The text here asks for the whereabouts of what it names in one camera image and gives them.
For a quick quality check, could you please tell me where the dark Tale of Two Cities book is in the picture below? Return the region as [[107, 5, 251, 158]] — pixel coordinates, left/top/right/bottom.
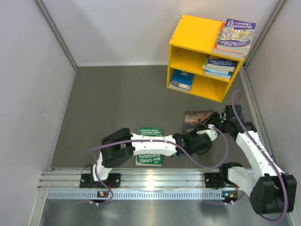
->
[[183, 110, 213, 135]]

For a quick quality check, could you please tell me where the blue 26-storey book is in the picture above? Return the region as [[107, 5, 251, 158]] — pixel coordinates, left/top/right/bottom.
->
[[205, 70, 232, 80]]

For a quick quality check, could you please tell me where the light blue back-cover book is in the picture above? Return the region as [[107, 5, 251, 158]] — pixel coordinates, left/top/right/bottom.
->
[[169, 70, 195, 92]]

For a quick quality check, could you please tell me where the blue 39-storey book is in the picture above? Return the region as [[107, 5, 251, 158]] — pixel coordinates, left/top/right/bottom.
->
[[202, 55, 237, 72]]

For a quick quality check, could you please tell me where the dark green treehouse book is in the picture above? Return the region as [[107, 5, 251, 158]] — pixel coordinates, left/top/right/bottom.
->
[[135, 127, 163, 166]]

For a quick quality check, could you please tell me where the orange 78-storey book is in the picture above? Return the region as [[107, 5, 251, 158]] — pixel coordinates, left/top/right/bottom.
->
[[212, 28, 245, 60]]

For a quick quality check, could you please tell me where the purple 52-storey book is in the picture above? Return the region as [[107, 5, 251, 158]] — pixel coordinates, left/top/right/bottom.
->
[[217, 18, 256, 56]]

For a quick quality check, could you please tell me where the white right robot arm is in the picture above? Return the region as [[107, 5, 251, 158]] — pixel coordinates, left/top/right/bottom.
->
[[204, 105, 297, 215]]

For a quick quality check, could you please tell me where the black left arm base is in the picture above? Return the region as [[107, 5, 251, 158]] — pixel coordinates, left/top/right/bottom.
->
[[79, 173, 122, 189]]

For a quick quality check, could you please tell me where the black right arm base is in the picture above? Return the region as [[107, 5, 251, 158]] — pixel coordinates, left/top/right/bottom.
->
[[204, 173, 234, 190]]

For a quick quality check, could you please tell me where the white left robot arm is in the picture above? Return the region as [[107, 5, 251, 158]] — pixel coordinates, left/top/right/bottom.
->
[[90, 128, 218, 187]]

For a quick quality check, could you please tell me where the yellow wooden shelf cabinet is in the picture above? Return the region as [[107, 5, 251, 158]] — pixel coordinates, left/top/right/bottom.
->
[[166, 15, 244, 103]]

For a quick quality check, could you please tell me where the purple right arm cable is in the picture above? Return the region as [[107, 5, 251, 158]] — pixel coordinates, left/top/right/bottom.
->
[[231, 89, 289, 222]]

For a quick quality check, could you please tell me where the aluminium mounting rail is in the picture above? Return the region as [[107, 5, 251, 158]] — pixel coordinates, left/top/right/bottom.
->
[[38, 169, 243, 202]]

